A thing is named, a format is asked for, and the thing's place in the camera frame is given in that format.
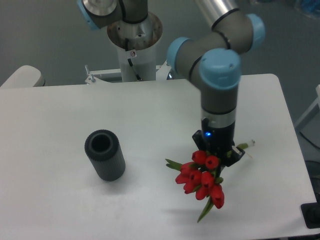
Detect black device table corner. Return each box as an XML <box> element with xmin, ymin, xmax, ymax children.
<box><xmin>300</xmin><ymin>202</ymin><xmax>320</xmax><ymax>229</ymax></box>

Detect black cable on pedestal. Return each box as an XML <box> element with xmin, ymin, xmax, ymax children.
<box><xmin>126</xmin><ymin>58</ymin><xmax>142</xmax><ymax>82</ymax></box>

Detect white chair armrest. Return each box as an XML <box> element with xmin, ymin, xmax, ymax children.
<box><xmin>0</xmin><ymin>65</ymin><xmax>46</xmax><ymax>89</ymax></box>

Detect dark grey ribbed vase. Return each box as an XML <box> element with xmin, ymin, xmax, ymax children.
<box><xmin>84</xmin><ymin>129</ymin><xmax>126</xmax><ymax>182</ymax></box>

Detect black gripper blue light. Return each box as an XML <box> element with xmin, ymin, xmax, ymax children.
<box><xmin>192</xmin><ymin>118</ymin><xmax>246</xmax><ymax>167</ymax></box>

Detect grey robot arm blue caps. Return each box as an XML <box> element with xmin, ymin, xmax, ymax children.
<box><xmin>77</xmin><ymin>0</ymin><xmax>266</xmax><ymax>167</ymax></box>

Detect white metal base frame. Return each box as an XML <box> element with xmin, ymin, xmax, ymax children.
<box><xmin>84</xmin><ymin>61</ymin><xmax>178</xmax><ymax>85</ymax></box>

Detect red tulip bouquet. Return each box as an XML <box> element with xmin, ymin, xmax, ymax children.
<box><xmin>165</xmin><ymin>140</ymin><xmax>256</xmax><ymax>224</ymax></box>

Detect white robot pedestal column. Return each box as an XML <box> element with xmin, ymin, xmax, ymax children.
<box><xmin>107</xmin><ymin>12</ymin><xmax>163</xmax><ymax>81</ymax></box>

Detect white furniture leg right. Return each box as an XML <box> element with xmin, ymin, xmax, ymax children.
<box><xmin>293</xmin><ymin>85</ymin><xmax>320</xmax><ymax>131</ymax></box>

